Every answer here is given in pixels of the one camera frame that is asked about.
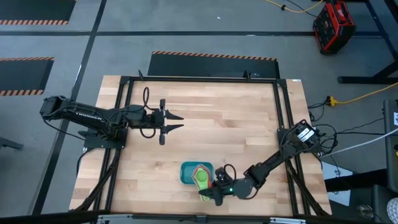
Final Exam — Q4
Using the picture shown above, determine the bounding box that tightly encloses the yellow extension cable with socket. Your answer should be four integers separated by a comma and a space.
328, 82, 398, 107

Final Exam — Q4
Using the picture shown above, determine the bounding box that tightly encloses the black striped floor mat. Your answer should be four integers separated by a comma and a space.
0, 0, 76, 26
0, 57, 55, 97
147, 50, 281, 80

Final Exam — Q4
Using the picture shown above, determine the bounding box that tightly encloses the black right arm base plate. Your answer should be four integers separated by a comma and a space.
277, 126, 321, 154

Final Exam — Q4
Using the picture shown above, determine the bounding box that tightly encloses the white patterned ball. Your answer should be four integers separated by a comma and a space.
386, 197, 398, 224

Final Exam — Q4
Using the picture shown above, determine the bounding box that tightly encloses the white floor cable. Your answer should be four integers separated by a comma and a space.
322, 128, 398, 156

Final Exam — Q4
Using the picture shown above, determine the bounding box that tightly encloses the yellow floor cable with plug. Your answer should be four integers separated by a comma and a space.
264, 0, 325, 14

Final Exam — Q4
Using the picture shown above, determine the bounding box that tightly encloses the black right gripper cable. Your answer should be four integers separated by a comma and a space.
223, 163, 238, 182

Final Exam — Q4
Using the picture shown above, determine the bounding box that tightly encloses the black floor box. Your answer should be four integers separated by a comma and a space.
349, 184, 398, 224

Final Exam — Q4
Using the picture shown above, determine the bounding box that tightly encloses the teal plastic basket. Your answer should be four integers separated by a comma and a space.
180, 161, 216, 186

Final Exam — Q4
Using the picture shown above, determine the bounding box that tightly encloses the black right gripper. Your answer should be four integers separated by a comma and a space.
198, 166, 238, 207

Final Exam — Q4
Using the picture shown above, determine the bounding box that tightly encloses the black metal rig frame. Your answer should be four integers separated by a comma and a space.
74, 70, 331, 217

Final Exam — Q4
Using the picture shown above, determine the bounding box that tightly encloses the black crossbar with silver brackets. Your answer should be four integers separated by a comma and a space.
0, 211, 398, 224

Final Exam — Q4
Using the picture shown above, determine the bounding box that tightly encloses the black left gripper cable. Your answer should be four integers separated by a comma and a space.
139, 86, 160, 139

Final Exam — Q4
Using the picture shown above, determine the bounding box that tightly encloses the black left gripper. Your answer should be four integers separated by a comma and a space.
144, 98, 185, 146

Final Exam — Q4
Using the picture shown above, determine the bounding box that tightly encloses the green measuring cup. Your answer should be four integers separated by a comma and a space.
193, 167, 213, 202

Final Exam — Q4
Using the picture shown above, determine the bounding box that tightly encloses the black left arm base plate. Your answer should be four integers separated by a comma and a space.
77, 124, 129, 150

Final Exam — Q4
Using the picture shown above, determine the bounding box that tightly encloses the black desk leg frame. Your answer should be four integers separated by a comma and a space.
337, 0, 398, 85

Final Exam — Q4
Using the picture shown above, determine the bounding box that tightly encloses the grey floor bar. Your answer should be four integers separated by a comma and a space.
0, 136, 24, 151

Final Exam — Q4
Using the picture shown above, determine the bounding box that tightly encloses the white floor plate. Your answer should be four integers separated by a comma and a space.
322, 161, 354, 207

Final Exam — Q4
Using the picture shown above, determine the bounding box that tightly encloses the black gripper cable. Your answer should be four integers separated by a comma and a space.
139, 86, 160, 139
223, 163, 238, 182

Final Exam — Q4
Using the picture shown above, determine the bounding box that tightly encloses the red and black tool box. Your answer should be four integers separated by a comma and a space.
313, 1, 357, 55

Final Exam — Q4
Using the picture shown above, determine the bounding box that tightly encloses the black equipment rack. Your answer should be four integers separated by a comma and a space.
382, 99, 398, 194

